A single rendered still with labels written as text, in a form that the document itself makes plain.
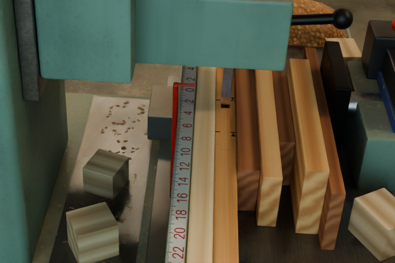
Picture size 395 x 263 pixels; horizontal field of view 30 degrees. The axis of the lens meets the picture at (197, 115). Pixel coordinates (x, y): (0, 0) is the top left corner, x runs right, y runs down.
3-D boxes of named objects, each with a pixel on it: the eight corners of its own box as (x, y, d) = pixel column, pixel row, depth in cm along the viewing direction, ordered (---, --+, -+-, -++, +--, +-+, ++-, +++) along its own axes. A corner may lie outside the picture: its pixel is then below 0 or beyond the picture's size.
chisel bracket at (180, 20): (283, 87, 67) (294, 2, 63) (130, 78, 67) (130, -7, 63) (278, 47, 74) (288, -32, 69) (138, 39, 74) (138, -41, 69)
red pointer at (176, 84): (188, 199, 80) (194, 86, 71) (169, 198, 80) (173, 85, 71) (188, 195, 80) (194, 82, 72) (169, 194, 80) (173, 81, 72)
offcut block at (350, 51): (357, 86, 84) (363, 57, 82) (328, 86, 84) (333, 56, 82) (348, 66, 88) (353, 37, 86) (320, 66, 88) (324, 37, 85)
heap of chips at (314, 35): (349, 49, 92) (354, 22, 89) (237, 42, 92) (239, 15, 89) (340, 16, 99) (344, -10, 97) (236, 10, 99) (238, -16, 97)
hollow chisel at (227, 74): (230, 97, 72) (234, 53, 69) (221, 97, 72) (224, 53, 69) (230, 93, 73) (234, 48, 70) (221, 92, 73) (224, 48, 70)
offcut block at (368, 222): (347, 229, 65) (354, 198, 63) (376, 218, 66) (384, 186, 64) (380, 262, 61) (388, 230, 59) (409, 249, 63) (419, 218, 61)
